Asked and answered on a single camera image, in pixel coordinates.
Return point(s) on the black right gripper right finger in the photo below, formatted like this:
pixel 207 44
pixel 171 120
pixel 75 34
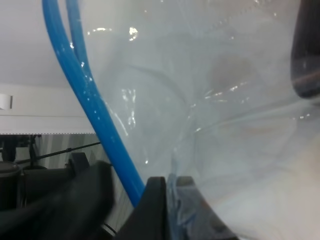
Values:
pixel 194 219

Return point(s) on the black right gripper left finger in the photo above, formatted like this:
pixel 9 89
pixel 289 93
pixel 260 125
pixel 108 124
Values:
pixel 149 220

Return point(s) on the clear zip bag blue seal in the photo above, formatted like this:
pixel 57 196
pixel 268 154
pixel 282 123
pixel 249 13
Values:
pixel 198 88

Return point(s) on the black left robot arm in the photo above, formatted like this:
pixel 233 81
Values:
pixel 74 212

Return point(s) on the dark purple eggplant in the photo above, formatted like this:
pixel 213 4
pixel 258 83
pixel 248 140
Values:
pixel 305 51

